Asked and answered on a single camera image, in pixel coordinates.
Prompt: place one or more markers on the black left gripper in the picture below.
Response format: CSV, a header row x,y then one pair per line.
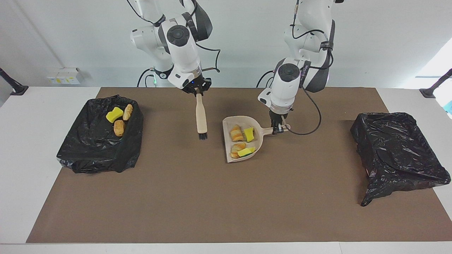
x,y
279,115

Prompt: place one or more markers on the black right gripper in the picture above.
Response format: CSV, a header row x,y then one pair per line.
x,y
199,86

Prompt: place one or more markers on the beige plastic dustpan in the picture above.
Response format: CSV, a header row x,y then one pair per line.
x,y
259,132

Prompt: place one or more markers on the yellow sponge piece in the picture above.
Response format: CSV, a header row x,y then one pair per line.
x,y
245,152
249,134
114,115

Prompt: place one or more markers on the striped croissant toy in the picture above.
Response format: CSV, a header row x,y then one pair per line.
x,y
236,133
236,148

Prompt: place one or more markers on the pale cream bread piece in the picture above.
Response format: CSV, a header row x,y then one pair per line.
x,y
128,112

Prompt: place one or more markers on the brown oval bread roll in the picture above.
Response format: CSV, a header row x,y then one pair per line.
x,y
119,128

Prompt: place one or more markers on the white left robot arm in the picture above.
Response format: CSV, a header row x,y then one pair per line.
x,y
286,84

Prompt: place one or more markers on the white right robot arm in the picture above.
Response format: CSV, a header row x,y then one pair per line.
x,y
180,46

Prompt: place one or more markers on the black trash bag bin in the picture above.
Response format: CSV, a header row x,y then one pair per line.
x,y
395,148
91,148

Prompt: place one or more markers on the brown table mat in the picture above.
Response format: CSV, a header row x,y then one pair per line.
x,y
176,211

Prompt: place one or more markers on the light blue object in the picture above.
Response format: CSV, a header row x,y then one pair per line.
x,y
449,107

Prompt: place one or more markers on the white wall socket box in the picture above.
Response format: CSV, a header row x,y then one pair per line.
x,y
65,76

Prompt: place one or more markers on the black camera stand base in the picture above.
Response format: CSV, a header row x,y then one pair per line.
x,y
432,90
14,88

